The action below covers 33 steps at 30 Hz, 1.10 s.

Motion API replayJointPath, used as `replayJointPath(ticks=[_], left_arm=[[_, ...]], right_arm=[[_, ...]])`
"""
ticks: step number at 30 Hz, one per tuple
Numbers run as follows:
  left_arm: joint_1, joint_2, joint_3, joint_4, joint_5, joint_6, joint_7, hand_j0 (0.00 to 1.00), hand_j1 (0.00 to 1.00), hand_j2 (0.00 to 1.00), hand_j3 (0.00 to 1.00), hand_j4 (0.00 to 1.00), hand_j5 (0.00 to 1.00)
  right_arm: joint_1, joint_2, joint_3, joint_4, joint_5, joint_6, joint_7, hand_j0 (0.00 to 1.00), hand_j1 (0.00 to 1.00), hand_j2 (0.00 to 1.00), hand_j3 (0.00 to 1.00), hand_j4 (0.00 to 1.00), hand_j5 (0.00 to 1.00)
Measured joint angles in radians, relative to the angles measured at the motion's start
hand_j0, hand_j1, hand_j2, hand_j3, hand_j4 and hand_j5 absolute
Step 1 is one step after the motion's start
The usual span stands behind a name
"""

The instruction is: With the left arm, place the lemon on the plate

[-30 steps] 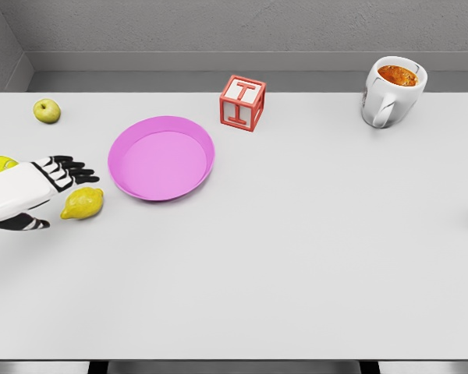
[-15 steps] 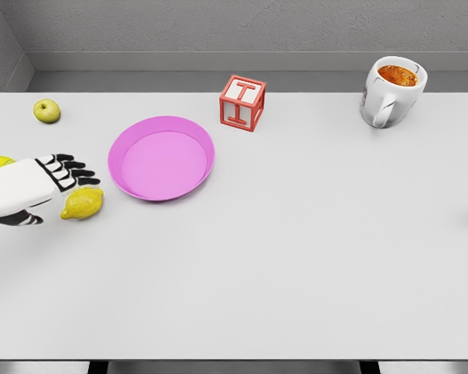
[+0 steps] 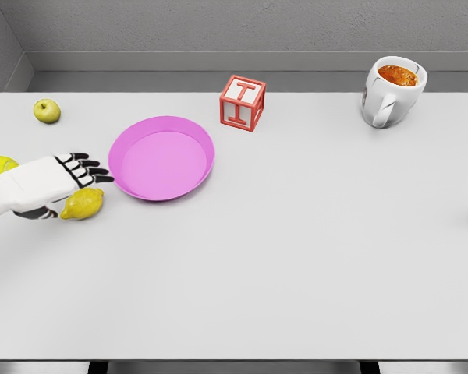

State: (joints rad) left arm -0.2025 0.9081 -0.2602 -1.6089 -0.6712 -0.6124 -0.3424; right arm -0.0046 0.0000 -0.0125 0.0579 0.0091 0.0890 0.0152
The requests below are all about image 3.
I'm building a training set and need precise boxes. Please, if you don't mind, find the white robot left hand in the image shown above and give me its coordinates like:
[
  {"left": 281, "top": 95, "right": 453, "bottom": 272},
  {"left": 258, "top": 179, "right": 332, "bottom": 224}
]
[{"left": 0, "top": 152, "right": 115, "bottom": 221}]

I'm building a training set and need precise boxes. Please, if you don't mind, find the yellow lemon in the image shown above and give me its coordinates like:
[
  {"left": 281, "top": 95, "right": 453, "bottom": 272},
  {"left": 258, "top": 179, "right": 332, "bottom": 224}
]
[{"left": 59, "top": 187, "right": 105, "bottom": 221}]

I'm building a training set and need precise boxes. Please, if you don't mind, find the pink round plate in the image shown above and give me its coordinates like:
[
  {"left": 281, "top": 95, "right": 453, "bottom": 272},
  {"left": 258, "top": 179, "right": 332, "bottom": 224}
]
[{"left": 108, "top": 115, "right": 216, "bottom": 203}]

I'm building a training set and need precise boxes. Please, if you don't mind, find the green apple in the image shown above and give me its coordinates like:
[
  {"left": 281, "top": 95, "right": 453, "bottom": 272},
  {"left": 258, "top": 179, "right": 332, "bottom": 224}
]
[{"left": 33, "top": 98, "right": 62, "bottom": 125}]

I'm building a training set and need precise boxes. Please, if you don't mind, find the red letter toy block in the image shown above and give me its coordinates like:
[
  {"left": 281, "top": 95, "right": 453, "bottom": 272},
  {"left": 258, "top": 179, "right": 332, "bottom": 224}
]
[{"left": 218, "top": 74, "right": 268, "bottom": 133}]

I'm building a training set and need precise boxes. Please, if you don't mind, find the white mug with orange drink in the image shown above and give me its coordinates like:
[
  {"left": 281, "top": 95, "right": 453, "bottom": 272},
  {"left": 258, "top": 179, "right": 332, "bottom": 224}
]
[{"left": 360, "top": 55, "right": 429, "bottom": 129}]

